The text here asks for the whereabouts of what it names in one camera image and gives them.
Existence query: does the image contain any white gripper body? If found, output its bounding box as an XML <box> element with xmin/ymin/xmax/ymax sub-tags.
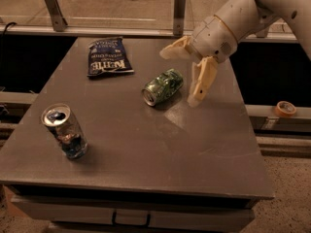
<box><xmin>190</xmin><ymin>16</ymin><xmax>238</xmax><ymax>63</ymax></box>

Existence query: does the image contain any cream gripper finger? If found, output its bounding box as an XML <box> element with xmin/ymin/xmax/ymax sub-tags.
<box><xmin>159</xmin><ymin>36</ymin><xmax>199</xmax><ymax>59</ymax></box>
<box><xmin>188</xmin><ymin>56</ymin><xmax>218</xmax><ymax>108</ymax></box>

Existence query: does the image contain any green soda can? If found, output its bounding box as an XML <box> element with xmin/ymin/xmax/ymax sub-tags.
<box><xmin>142</xmin><ymin>69</ymin><xmax>184</xmax><ymax>107</ymax></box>

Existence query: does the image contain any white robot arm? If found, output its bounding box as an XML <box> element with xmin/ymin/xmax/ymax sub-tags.
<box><xmin>160</xmin><ymin>0</ymin><xmax>311</xmax><ymax>107</ymax></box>

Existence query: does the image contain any silver blue energy drink can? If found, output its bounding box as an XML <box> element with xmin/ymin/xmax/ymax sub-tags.
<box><xmin>41</xmin><ymin>103</ymin><xmax>87</xmax><ymax>159</ymax></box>

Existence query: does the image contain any blue Kettle chips bag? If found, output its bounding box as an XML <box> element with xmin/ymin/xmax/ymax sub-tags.
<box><xmin>87</xmin><ymin>37</ymin><xmax>134</xmax><ymax>78</ymax></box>

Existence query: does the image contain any orange tape roll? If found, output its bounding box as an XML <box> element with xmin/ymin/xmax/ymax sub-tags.
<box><xmin>275</xmin><ymin>101</ymin><xmax>296</xmax><ymax>117</ymax></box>

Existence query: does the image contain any middle metal rail bracket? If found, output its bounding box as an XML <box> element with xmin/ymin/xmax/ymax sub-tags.
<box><xmin>173</xmin><ymin>0</ymin><xmax>186</xmax><ymax>36</ymax></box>

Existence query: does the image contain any left metal rail bracket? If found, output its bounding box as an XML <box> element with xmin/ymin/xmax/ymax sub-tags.
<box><xmin>44</xmin><ymin>0</ymin><xmax>67</xmax><ymax>32</ymax></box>

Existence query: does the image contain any black cable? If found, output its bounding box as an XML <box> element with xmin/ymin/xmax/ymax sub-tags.
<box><xmin>1</xmin><ymin>21</ymin><xmax>17</xmax><ymax>37</ymax></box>

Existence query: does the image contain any grey drawer with black handle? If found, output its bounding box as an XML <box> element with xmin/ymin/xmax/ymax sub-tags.
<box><xmin>11</xmin><ymin>195</ymin><xmax>255</xmax><ymax>233</ymax></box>

